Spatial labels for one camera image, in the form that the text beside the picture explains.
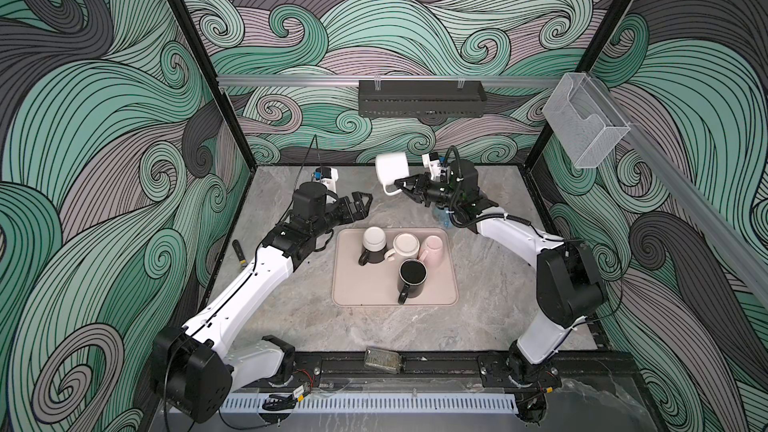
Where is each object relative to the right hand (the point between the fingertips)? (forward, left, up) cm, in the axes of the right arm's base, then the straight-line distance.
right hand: (396, 184), depth 80 cm
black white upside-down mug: (-9, +6, -17) cm, 20 cm away
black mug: (-18, -5, -20) cm, 27 cm away
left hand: (-5, +9, +1) cm, 11 cm away
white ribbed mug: (+3, +1, +3) cm, 5 cm away
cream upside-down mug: (-9, -3, -18) cm, 21 cm away
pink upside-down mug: (-12, -11, -18) cm, 24 cm away
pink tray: (-18, +6, -26) cm, 32 cm away
